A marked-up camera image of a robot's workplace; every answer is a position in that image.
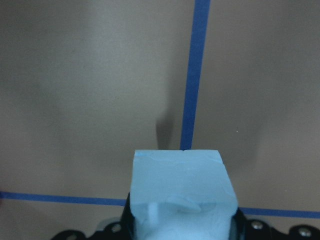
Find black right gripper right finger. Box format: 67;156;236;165
228;209;320;240

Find light blue foam block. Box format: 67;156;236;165
130;150;238;240

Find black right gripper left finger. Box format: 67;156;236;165
51;193;135;240

